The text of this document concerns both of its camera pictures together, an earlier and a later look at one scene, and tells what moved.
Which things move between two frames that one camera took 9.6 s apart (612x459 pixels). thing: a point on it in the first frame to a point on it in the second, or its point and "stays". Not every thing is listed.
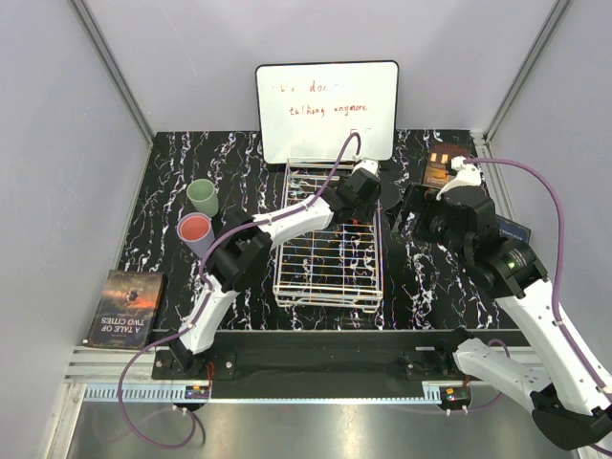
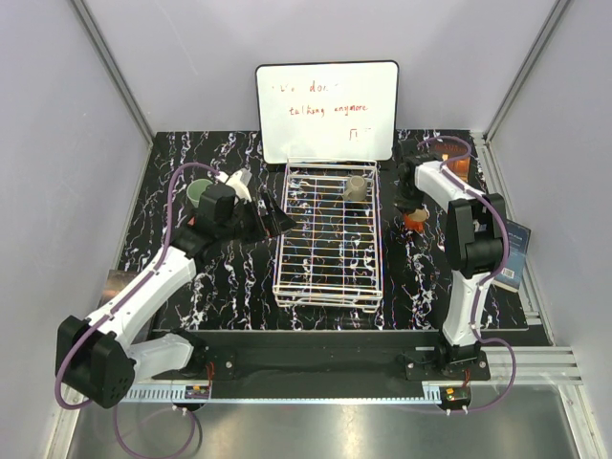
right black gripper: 419,199 to 406,205
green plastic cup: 201,192 stays
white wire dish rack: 338,268 stays
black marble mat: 349,273 stays
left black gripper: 365,213 to 275,220
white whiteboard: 309,109 stays
